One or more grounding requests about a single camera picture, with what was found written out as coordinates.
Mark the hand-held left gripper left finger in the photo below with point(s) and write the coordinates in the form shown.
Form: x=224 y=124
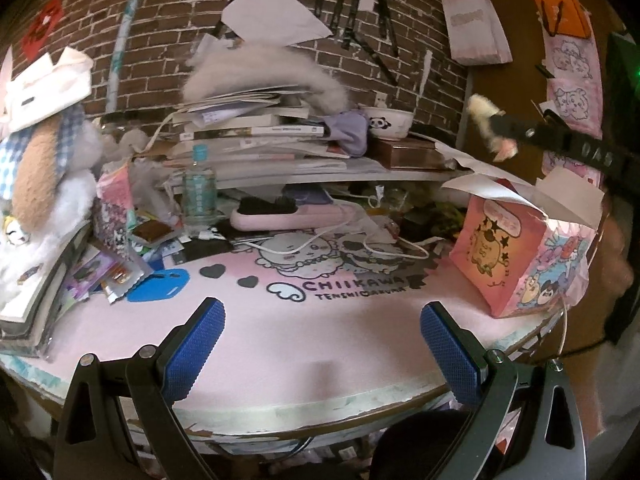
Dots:
x=192 y=347

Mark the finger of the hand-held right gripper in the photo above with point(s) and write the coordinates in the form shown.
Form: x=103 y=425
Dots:
x=575 y=145

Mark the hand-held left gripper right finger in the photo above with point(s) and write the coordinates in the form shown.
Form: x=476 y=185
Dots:
x=450 y=355

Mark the small yellow dog plush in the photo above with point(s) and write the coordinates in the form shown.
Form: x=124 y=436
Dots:
x=482 y=112

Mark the pink cartoon paper bag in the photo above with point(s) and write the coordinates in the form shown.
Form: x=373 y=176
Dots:
x=495 y=255

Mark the person's right forearm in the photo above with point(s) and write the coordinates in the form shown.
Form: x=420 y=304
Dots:
x=617 y=260

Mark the black hair clip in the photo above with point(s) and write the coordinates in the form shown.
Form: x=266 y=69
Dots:
x=552 y=114

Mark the white folded paper sheet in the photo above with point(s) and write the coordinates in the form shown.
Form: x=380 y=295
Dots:
x=565 y=200

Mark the blue plastic tag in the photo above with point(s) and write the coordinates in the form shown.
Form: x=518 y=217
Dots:
x=157 y=286

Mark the orange paper bag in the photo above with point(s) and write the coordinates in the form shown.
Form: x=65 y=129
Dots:
x=570 y=15

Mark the black chair seat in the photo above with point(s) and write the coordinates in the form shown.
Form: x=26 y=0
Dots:
x=425 y=450

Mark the silver zigzag foil packet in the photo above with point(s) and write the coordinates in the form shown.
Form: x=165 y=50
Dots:
x=122 y=277

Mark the pink cartoon desk mat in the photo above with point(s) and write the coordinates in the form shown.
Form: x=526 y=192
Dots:
x=310 y=340

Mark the brown square wallet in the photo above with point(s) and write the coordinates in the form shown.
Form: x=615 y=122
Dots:
x=151 y=232

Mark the purple card packet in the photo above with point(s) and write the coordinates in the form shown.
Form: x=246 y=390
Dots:
x=92 y=270

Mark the green snack packet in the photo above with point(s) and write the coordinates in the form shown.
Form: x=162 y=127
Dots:
x=450 y=217

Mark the clear plastic water bottle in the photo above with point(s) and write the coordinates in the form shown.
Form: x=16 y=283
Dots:
x=199 y=195

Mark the pink cartoon snack bag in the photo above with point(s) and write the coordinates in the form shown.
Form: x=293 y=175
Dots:
x=116 y=215

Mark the white paper bag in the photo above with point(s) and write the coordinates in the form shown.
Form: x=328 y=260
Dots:
x=475 y=25

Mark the pile of large books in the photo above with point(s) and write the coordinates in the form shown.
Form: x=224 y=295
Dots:
x=40 y=305

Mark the brown box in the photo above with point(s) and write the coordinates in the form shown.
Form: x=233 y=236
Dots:
x=410 y=155

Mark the pink hairbrush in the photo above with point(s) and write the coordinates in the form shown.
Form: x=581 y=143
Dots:
x=300 y=217

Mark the white panda bowl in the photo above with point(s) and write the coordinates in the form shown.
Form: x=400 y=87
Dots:
x=390 y=122

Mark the white shelf board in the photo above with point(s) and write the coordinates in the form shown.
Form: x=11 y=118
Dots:
x=375 y=172

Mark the large white dog plush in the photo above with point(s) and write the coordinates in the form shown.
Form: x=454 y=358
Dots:
x=37 y=185

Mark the stack of books and papers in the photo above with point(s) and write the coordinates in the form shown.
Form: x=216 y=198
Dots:
x=260 y=132

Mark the purple cloth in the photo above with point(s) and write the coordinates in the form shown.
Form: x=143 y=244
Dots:
x=350 y=130

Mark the black tape strips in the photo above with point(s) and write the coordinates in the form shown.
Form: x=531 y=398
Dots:
x=382 y=15

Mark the grey fluffy fur item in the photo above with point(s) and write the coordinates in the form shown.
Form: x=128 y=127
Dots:
x=260 y=72

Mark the rolled poster tube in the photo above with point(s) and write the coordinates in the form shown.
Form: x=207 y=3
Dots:
x=127 y=25

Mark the red paper decoration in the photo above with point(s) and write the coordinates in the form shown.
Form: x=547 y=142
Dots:
x=42 y=25

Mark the white paper sheet on wall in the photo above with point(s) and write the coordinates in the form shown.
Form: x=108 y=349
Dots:
x=270 y=15

